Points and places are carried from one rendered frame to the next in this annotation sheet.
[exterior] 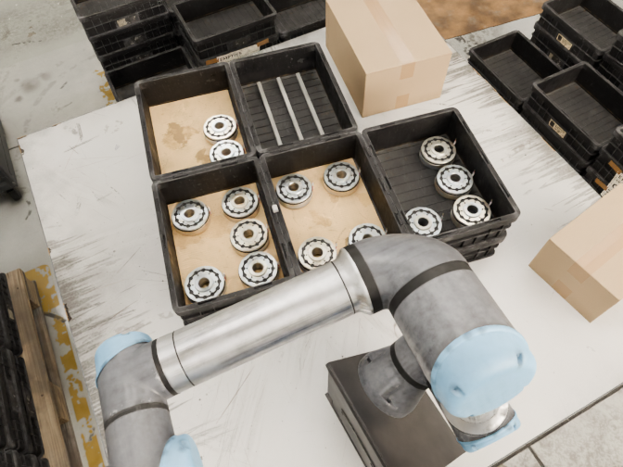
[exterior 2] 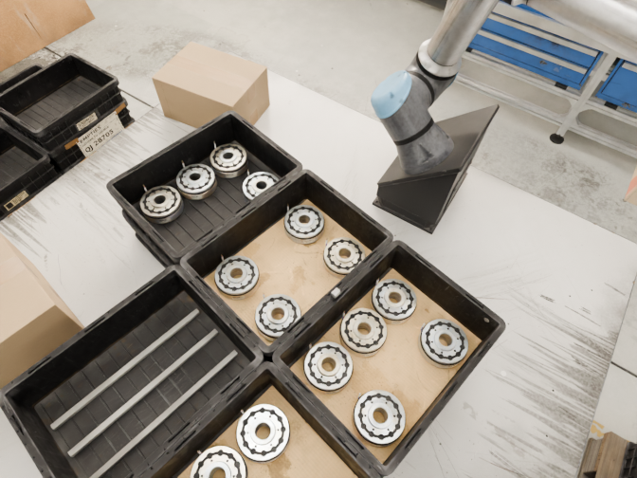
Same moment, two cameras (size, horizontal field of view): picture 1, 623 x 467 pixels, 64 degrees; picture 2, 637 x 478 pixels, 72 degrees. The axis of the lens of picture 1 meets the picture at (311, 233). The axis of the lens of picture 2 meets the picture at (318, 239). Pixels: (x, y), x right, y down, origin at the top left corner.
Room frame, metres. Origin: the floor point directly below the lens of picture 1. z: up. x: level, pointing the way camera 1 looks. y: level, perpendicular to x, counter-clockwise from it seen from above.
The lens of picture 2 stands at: (0.97, 0.40, 1.77)
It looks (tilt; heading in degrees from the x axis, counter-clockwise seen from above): 57 degrees down; 236
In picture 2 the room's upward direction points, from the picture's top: 4 degrees clockwise
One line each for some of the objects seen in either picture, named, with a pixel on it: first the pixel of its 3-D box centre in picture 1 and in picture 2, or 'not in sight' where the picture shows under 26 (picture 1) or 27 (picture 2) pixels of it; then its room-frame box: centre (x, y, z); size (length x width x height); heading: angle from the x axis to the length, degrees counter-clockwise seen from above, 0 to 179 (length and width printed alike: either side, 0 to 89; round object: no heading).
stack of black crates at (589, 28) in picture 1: (578, 46); not in sight; (1.99, -1.37, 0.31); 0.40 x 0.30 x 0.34; 25
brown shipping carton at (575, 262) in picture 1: (605, 251); (214, 92); (0.61, -0.81, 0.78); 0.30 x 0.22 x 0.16; 124
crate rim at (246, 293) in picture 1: (220, 230); (391, 341); (0.66, 0.23, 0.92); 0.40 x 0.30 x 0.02; 15
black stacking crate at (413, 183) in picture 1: (432, 183); (210, 191); (0.81, -0.35, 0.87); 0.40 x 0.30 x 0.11; 15
